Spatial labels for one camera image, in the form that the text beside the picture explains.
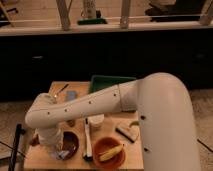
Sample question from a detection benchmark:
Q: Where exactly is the white handled brush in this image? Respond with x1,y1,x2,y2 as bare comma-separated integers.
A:
83,119,93,161

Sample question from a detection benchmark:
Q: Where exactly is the yellow banana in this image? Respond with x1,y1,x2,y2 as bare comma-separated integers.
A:
99,145,123,162

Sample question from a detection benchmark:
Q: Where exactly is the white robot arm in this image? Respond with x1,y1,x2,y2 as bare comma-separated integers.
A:
25,73,201,171

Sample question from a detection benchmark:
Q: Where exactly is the dark purple bowl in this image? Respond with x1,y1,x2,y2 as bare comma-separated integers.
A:
57,131,79,160

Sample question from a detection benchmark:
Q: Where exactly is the black pole stand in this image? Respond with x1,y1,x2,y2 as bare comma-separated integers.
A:
8,124,25,171

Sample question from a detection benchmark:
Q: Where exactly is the green tray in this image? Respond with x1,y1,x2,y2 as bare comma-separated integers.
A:
89,75,135,93

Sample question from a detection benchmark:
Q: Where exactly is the orange bowl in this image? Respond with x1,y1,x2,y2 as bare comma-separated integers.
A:
93,137,125,170

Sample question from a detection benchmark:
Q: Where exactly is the metal spoon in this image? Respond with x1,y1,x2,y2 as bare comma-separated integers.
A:
54,84,69,98

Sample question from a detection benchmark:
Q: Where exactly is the white bottle on shelf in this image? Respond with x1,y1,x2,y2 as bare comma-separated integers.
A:
82,0,96,19

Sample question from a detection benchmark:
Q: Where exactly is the white cup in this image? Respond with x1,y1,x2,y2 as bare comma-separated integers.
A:
88,114,104,129

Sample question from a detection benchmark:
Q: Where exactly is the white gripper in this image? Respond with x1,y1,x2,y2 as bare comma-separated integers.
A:
37,126,63,153

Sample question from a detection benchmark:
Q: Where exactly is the blue small object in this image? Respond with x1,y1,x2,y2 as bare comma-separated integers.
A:
65,90,77,101

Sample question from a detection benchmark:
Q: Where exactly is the green plate on shelf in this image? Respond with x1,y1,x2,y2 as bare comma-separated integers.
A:
77,18,108,25

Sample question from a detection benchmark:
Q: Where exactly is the wooden block brush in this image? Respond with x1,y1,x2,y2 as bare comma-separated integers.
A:
115,123,139,143

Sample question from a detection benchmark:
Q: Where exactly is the green chili pepper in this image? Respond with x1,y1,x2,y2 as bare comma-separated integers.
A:
129,121,139,128

